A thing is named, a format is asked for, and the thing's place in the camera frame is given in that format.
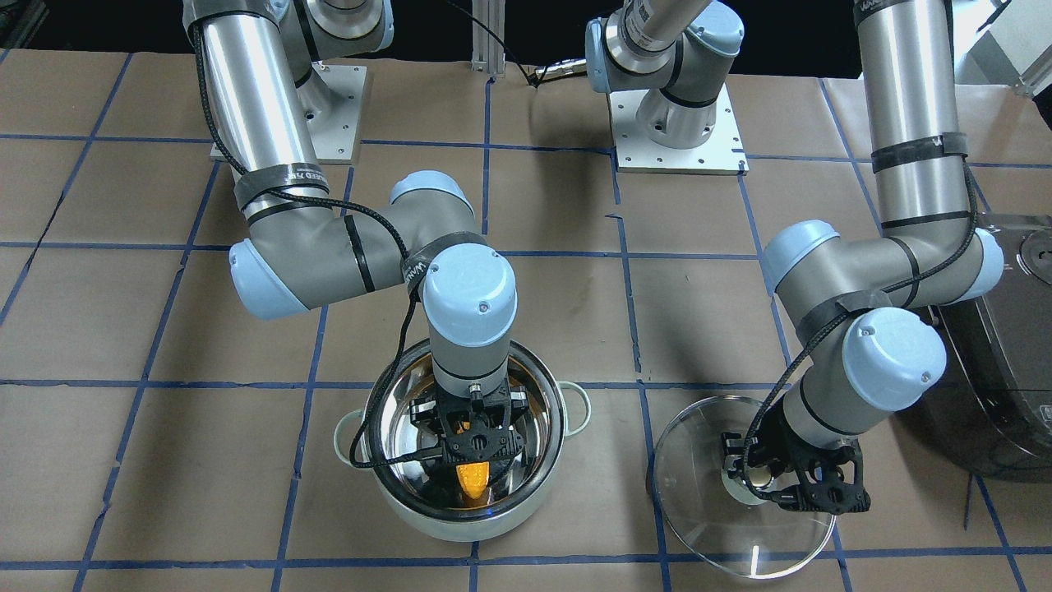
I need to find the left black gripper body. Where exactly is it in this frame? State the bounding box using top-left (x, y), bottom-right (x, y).
top-left (730, 409), bottom-right (863, 494)

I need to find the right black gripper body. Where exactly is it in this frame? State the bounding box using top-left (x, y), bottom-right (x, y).
top-left (409, 386), bottom-right (528, 461)

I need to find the yellow corn cob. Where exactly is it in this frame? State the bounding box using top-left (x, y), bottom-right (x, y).
top-left (456, 462), bottom-right (490, 502)

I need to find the glass pot lid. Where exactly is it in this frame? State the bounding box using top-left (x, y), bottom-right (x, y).
top-left (651, 395), bottom-right (837, 580)

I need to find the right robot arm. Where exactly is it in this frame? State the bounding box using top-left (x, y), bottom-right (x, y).
top-left (182, 1), bottom-right (527, 465)

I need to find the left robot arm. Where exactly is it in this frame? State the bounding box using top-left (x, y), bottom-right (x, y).
top-left (723, 1), bottom-right (1004, 515)

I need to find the pale green electric pot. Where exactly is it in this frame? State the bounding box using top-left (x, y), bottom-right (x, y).
top-left (332, 340), bottom-right (593, 542)

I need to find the black air fryer appliance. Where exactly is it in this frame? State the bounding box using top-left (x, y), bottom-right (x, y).
top-left (902, 215), bottom-right (1051, 483)

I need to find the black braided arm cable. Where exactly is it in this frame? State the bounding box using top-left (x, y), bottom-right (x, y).
top-left (188, 21), bottom-right (478, 469)
top-left (742, 169), bottom-right (979, 486)

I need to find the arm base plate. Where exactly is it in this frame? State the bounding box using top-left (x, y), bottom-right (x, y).
top-left (210, 63), bottom-right (367, 166)
top-left (608, 86), bottom-right (749, 175)

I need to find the aluminium frame post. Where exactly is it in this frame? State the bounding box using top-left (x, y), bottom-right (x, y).
top-left (471, 0), bottom-right (505, 77)

